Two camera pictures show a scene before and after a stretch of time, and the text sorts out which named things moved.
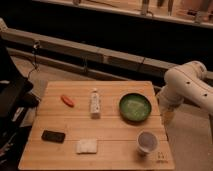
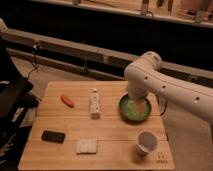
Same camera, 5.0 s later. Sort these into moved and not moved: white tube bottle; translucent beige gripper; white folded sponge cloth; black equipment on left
Moved: translucent beige gripper
Not moved: white tube bottle; white folded sponge cloth; black equipment on left
